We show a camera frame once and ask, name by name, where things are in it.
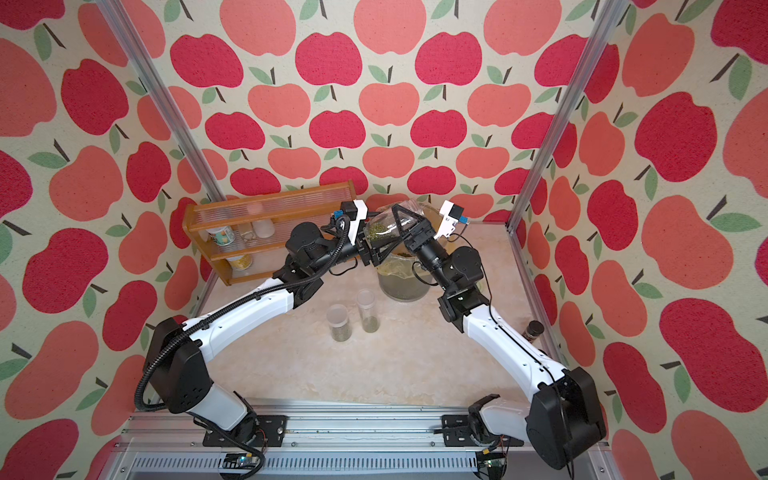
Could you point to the aluminium frame rail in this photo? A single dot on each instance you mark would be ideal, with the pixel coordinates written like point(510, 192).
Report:
point(326, 440)

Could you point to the ribbed glass jar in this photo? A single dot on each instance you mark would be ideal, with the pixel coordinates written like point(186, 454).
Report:
point(391, 221)

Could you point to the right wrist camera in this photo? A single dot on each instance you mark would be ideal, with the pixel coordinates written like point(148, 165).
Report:
point(452, 216)

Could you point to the yellow plastic bin liner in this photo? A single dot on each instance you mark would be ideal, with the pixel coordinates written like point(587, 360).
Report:
point(400, 268)

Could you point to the white pink bottle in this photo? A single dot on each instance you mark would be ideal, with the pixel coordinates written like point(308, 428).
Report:
point(263, 228)

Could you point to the small dark bottle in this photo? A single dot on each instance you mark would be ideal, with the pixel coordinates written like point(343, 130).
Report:
point(533, 330)

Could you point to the yellow small can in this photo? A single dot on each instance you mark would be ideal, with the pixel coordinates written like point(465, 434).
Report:
point(240, 262)

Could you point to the left aluminium corner post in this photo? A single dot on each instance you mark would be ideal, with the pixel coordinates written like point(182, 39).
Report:
point(130, 40)

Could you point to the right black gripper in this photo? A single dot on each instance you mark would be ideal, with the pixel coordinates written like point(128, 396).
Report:
point(419, 239)

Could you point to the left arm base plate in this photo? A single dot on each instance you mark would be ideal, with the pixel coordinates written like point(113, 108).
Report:
point(255, 430)

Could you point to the right aluminium corner post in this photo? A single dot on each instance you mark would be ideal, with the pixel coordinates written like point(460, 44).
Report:
point(602, 32)

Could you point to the green white cup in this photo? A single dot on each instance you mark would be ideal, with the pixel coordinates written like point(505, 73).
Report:
point(222, 236)

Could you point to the aluminium corner post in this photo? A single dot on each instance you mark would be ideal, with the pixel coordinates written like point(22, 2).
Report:
point(130, 40)
point(602, 32)

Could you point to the short clear plastic jar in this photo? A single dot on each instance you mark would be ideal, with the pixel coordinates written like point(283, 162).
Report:
point(337, 317)

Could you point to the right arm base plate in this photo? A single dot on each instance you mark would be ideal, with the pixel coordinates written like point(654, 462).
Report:
point(467, 431)

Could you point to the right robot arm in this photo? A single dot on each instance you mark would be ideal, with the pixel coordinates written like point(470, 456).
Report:
point(564, 419)

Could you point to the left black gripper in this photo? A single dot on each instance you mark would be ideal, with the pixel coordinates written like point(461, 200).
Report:
point(366, 254)

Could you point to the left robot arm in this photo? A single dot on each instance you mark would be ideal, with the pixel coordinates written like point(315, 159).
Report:
point(175, 376)

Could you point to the metal mesh trash bin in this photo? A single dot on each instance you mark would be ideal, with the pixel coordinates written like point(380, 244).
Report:
point(395, 274)

